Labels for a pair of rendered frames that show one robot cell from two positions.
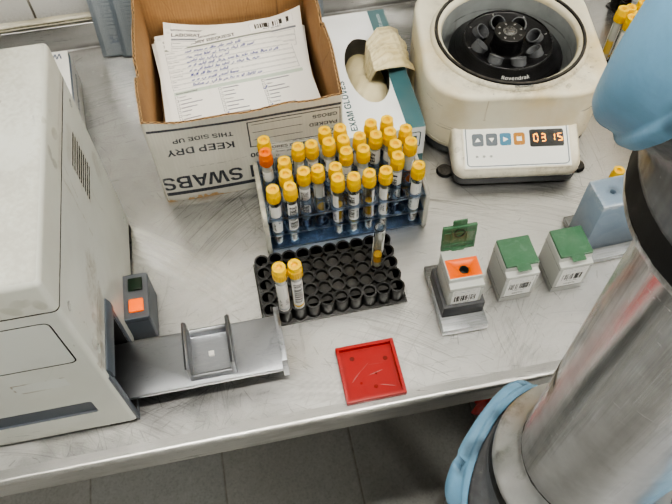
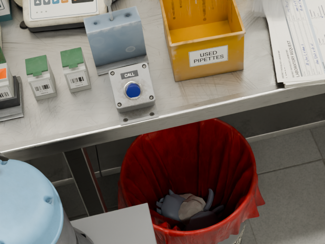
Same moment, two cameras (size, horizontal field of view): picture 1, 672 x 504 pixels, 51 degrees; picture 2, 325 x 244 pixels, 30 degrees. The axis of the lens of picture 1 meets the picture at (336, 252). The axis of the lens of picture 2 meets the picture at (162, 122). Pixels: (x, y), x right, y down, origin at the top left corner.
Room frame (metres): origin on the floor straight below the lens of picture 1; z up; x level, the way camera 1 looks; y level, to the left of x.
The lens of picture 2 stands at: (-0.30, -0.49, 1.74)
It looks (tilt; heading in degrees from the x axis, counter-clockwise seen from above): 53 degrees down; 6
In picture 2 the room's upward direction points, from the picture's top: 9 degrees counter-clockwise
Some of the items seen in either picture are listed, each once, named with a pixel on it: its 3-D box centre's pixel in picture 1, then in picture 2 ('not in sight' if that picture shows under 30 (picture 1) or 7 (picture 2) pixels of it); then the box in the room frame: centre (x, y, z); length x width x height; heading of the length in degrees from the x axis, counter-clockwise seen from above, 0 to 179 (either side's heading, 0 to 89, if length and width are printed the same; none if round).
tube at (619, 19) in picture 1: (611, 40); not in sight; (0.80, -0.40, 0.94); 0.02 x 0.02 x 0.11
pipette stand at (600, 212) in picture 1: (622, 212); (115, 38); (0.50, -0.35, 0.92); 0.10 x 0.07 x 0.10; 102
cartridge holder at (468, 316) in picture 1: (456, 292); (6, 95); (0.41, -0.14, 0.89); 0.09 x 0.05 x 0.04; 9
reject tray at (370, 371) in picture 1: (370, 371); not in sight; (0.32, -0.04, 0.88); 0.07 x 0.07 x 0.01; 10
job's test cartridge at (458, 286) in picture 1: (459, 280); (1, 85); (0.41, -0.14, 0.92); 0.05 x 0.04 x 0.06; 9
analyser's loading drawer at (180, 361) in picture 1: (190, 355); not in sight; (0.32, 0.16, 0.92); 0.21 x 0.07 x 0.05; 100
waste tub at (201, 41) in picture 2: not in sight; (201, 32); (0.50, -0.51, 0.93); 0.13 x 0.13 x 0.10; 7
